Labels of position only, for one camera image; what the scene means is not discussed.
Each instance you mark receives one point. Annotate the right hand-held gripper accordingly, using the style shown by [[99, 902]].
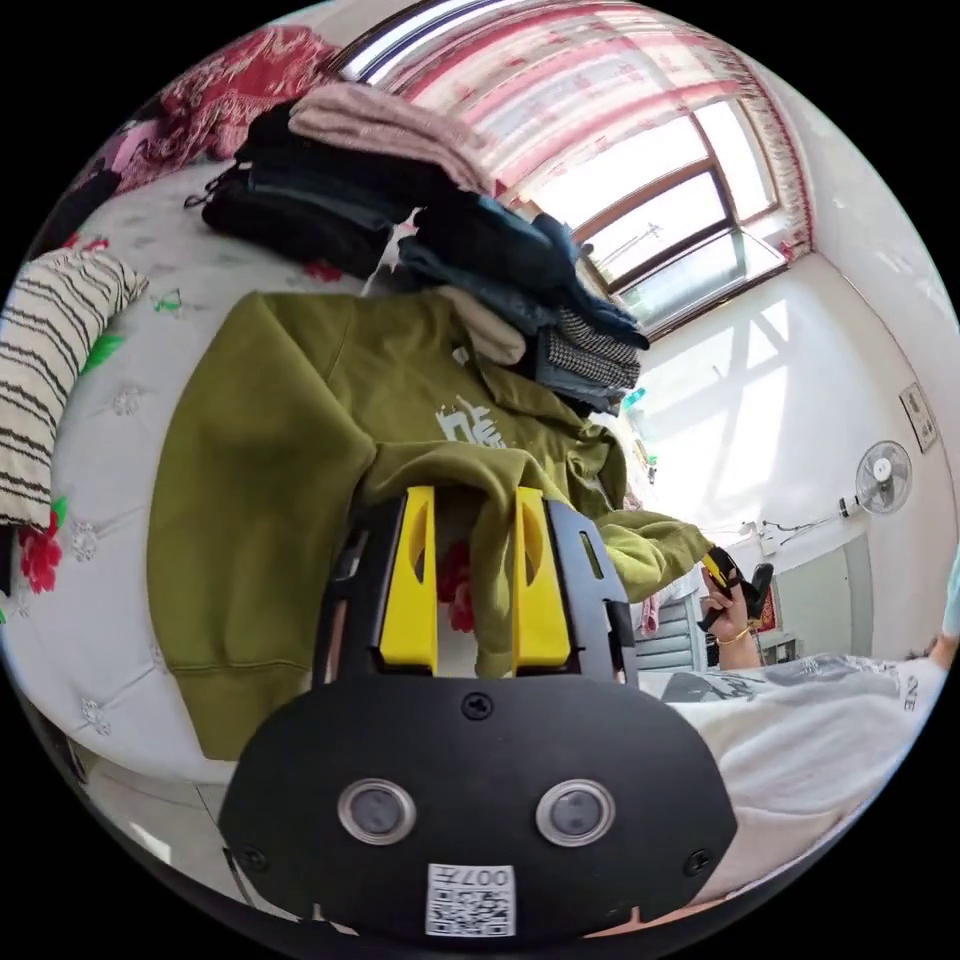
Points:
[[711, 619]]

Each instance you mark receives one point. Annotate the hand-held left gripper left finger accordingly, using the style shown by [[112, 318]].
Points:
[[409, 600]]

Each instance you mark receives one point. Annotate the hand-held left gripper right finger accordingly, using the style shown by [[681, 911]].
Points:
[[541, 622]]

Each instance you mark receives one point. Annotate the bean green long sleeve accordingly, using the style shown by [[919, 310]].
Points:
[[262, 487]]

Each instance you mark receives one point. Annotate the person's right forearm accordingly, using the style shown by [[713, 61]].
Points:
[[742, 652]]

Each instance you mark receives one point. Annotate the person's right hand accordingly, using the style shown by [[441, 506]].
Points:
[[733, 619]]

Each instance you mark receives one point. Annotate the person's body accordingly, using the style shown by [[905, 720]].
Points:
[[810, 735]]

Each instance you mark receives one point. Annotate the window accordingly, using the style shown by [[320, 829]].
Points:
[[675, 225]]

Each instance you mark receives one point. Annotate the pile of clothes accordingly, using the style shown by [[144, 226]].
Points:
[[480, 247]]

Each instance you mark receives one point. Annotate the cream black-striped sweater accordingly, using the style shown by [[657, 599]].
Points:
[[45, 375]]

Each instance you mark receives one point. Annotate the pink white curtain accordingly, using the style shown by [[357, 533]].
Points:
[[570, 75]]

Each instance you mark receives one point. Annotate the red patterned blanket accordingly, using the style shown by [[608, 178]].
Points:
[[225, 90]]

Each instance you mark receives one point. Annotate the white wall fan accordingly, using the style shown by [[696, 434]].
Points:
[[883, 477]]

